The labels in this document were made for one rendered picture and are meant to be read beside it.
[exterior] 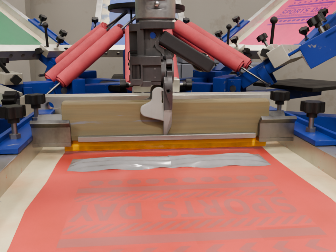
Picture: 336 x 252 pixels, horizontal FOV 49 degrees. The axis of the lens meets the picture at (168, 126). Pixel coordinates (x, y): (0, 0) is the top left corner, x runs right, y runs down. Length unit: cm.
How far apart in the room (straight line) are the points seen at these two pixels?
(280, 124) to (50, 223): 48
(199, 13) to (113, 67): 127
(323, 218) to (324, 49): 65
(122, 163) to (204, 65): 24
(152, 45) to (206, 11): 422
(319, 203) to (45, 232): 36
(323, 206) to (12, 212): 41
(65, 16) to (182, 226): 449
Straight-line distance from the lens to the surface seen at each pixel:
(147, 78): 70
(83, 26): 482
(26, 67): 468
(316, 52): 109
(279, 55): 112
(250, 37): 223
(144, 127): 73
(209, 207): 51
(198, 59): 71
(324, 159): 68
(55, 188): 59
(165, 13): 70
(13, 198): 58
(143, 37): 71
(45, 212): 52
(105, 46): 138
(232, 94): 99
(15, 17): 237
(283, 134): 78
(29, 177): 65
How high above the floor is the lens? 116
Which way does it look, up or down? 12 degrees down
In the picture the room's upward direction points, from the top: straight up
